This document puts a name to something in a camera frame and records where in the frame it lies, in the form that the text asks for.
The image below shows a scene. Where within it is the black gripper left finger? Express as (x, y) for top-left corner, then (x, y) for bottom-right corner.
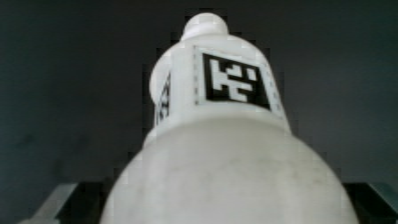
(18, 182), (109, 224)

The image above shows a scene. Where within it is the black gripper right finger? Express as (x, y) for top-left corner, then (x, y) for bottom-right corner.
(344, 182), (398, 224)

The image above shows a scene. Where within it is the white lamp bulb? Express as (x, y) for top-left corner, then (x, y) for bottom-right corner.
(100, 13), (360, 224)

